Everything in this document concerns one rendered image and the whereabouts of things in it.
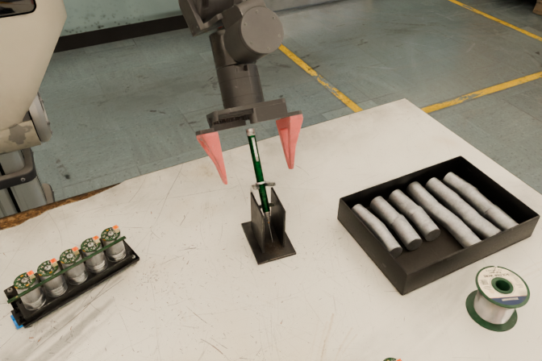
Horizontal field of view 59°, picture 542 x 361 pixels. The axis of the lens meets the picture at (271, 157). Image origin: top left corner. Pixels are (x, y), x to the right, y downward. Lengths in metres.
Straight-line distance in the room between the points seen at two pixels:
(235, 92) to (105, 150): 1.64
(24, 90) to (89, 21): 2.32
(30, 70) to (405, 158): 0.66
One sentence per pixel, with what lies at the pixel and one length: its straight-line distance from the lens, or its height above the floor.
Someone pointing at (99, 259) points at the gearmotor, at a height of 0.79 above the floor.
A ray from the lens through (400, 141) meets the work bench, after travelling 0.94.
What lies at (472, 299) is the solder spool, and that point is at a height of 0.75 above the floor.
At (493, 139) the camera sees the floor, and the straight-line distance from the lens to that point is 2.42.
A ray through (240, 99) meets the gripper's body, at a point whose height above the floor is 0.95.
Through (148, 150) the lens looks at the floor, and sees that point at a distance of 2.20.
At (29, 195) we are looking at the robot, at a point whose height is 0.62.
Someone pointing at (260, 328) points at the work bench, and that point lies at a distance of 0.63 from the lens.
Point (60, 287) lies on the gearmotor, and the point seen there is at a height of 0.78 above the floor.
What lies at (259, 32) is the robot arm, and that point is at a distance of 0.59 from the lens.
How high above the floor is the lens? 1.28
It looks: 38 degrees down
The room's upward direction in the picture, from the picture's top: straight up
